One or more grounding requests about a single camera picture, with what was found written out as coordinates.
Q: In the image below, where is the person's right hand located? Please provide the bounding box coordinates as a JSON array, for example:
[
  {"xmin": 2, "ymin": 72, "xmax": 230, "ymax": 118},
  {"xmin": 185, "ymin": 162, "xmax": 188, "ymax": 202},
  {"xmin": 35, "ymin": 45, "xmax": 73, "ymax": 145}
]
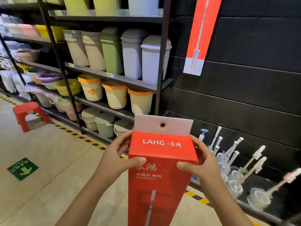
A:
[{"xmin": 176, "ymin": 135, "xmax": 224, "ymax": 198}]

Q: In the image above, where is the person's left hand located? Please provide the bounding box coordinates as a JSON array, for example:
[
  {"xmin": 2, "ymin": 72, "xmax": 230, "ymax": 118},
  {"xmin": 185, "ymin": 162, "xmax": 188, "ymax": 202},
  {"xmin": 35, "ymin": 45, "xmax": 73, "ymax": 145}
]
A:
[{"xmin": 95, "ymin": 130, "xmax": 147, "ymax": 186}]

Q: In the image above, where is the tall red mop box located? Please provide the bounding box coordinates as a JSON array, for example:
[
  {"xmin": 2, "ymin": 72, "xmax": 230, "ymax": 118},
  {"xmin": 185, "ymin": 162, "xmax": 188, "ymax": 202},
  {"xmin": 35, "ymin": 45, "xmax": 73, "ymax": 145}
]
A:
[{"xmin": 128, "ymin": 114, "xmax": 199, "ymax": 226}]

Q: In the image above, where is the person's left forearm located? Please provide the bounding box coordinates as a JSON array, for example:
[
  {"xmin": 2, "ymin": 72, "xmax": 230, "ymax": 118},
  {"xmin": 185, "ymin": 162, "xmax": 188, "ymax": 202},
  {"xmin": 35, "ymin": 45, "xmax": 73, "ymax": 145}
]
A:
[{"xmin": 55, "ymin": 172, "xmax": 114, "ymax": 226}]

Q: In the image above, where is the person's right forearm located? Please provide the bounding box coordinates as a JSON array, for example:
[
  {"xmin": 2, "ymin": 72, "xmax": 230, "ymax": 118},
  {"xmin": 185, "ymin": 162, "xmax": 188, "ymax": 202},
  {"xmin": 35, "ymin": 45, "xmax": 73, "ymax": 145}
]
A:
[{"xmin": 204, "ymin": 186, "xmax": 254, "ymax": 226}]

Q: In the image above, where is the yellow black hazard floor tape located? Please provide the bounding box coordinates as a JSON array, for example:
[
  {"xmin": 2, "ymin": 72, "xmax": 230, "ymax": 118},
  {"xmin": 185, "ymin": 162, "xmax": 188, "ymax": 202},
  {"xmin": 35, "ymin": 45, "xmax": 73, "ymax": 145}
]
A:
[{"xmin": 0, "ymin": 96, "xmax": 261, "ymax": 226}]

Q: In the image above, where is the plain cream orange-rimmed bucket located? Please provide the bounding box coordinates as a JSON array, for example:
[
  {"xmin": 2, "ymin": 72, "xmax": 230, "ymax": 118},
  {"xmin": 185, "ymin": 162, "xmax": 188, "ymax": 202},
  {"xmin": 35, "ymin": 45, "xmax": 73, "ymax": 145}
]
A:
[
  {"xmin": 128, "ymin": 87, "xmax": 155, "ymax": 115},
  {"xmin": 102, "ymin": 81, "xmax": 128, "ymax": 110}
]

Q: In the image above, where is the row of wrapped white brushes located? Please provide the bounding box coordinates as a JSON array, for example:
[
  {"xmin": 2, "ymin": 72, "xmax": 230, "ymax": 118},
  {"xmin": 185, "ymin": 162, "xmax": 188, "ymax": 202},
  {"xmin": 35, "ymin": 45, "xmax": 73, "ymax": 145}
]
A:
[{"xmin": 199, "ymin": 126, "xmax": 301, "ymax": 212}]

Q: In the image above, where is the pink wrapped basin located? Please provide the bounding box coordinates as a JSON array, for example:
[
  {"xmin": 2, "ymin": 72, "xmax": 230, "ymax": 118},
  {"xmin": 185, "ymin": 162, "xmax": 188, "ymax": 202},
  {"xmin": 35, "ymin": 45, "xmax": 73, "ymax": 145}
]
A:
[{"xmin": 56, "ymin": 97, "xmax": 84, "ymax": 121}]

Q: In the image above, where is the cream bucket with flower print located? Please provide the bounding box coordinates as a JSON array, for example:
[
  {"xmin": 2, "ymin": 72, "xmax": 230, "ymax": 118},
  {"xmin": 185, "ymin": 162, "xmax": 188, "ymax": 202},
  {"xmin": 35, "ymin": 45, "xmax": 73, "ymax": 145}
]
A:
[{"xmin": 77, "ymin": 74, "xmax": 103, "ymax": 102}]

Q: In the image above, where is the yellow plastic basin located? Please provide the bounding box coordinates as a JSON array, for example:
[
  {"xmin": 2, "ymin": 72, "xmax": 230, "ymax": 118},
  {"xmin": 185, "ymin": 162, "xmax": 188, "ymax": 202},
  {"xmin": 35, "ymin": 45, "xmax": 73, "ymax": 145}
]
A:
[{"xmin": 53, "ymin": 79, "xmax": 82, "ymax": 96}]

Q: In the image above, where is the white lidded trash bin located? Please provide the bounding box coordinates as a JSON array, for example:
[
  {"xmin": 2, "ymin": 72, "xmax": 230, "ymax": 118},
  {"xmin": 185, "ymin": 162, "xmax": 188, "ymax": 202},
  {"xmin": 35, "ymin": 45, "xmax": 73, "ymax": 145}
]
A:
[{"xmin": 141, "ymin": 35, "xmax": 172, "ymax": 85}]

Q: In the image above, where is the grey lidded trash bin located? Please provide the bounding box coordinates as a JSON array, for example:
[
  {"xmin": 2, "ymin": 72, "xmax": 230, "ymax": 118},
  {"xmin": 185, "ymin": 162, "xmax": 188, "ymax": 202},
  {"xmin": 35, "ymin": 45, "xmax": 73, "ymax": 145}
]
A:
[{"xmin": 121, "ymin": 29, "xmax": 148, "ymax": 80}]

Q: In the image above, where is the green lidded trash bin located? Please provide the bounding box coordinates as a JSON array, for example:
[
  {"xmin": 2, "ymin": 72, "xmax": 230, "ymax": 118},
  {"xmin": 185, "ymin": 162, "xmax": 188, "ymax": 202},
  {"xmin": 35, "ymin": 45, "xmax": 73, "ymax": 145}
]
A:
[{"xmin": 100, "ymin": 27, "xmax": 124, "ymax": 75}]

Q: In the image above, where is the black low display shelf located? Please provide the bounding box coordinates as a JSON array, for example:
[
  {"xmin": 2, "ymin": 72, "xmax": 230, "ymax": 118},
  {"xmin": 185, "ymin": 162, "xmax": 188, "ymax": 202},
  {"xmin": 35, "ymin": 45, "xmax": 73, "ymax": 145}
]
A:
[{"xmin": 189, "ymin": 170, "xmax": 301, "ymax": 226}]

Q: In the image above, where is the purple-rimmed plastic basin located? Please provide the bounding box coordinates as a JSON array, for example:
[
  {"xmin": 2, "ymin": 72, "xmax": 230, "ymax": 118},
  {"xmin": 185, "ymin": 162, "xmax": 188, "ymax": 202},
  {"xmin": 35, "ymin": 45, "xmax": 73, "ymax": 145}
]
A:
[{"xmin": 37, "ymin": 73, "xmax": 63, "ymax": 90}]

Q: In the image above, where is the beige lidded trash bin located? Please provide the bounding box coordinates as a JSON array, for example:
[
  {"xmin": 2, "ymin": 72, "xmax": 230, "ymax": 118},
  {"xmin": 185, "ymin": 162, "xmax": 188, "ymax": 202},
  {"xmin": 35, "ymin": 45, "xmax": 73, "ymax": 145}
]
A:
[
  {"xmin": 63, "ymin": 30, "xmax": 90, "ymax": 67},
  {"xmin": 81, "ymin": 31, "xmax": 106, "ymax": 71}
]

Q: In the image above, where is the green arrow floor sticker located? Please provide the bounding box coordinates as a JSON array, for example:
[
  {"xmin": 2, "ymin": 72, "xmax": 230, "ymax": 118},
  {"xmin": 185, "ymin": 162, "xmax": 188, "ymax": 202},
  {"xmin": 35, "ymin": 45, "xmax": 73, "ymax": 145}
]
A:
[{"xmin": 7, "ymin": 158, "xmax": 39, "ymax": 182}]

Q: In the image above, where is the red plastic stool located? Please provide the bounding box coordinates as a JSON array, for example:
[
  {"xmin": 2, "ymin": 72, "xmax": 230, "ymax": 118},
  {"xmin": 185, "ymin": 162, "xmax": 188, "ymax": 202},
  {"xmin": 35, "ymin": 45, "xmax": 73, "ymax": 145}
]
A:
[{"xmin": 13, "ymin": 102, "xmax": 51, "ymax": 133}]

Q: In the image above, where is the black metal shelf unit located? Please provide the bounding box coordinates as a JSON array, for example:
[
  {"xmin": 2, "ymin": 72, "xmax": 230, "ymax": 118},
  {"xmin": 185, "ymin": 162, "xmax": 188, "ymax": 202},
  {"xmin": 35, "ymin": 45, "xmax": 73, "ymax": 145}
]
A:
[{"xmin": 0, "ymin": 0, "xmax": 175, "ymax": 144}]

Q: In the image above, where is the hanging red mop box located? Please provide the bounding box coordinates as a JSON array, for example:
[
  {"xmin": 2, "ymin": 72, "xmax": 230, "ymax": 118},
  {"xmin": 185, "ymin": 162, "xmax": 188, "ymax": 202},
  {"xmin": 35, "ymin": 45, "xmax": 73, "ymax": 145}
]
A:
[{"xmin": 183, "ymin": 0, "xmax": 223, "ymax": 76}]

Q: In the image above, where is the brown wrapped basin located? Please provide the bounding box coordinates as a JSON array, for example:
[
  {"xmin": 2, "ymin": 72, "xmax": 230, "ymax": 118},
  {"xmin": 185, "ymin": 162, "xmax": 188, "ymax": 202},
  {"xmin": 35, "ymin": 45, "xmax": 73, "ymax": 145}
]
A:
[{"xmin": 16, "ymin": 49, "xmax": 41, "ymax": 63}]

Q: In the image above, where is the stack of yellow tubs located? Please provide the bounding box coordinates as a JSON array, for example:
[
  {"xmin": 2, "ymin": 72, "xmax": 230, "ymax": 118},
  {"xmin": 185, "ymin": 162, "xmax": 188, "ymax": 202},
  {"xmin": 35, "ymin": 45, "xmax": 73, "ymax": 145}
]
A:
[{"xmin": 35, "ymin": 24, "xmax": 65, "ymax": 43}]

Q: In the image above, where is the white tall bin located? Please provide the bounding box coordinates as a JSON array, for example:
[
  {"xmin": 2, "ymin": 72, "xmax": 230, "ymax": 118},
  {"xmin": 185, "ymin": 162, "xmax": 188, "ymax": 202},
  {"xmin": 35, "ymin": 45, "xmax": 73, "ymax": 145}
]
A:
[{"xmin": 128, "ymin": 0, "xmax": 161, "ymax": 17}]

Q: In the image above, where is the lime green tall bin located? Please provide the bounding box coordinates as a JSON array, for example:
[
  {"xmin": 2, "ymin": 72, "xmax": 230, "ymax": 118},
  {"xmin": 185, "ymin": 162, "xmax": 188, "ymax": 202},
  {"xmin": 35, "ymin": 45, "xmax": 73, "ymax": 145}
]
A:
[
  {"xmin": 63, "ymin": 0, "xmax": 91, "ymax": 16},
  {"xmin": 92, "ymin": 0, "xmax": 122, "ymax": 16}
]

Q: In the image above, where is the pink plastic tub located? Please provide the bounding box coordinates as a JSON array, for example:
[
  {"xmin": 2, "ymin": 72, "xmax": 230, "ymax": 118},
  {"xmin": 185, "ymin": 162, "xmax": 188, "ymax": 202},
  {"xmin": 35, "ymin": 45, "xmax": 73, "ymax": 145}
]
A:
[{"xmin": 18, "ymin": 24, "xmax": 41, "ymax": 38}]

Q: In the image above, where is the white bucket with handle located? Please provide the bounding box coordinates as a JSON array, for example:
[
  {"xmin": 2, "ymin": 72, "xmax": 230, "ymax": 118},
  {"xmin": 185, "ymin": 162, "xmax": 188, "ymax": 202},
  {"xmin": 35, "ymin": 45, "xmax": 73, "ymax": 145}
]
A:
[
  {"xmin": 114, "ymin": 119, "xmax": 134, "ymax": 137},
  {"xmin": 81, "ymin": 108, "xmax": 102, "ymax": 131}
]

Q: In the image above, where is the pale green bucket with handle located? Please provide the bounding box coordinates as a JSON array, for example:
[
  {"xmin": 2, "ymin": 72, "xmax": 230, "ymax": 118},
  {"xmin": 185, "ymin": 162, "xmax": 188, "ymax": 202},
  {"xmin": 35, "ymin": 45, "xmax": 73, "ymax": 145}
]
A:
[{"xmin": 95, "ymin": 113, "xmax": 116, "ymax": 138}]

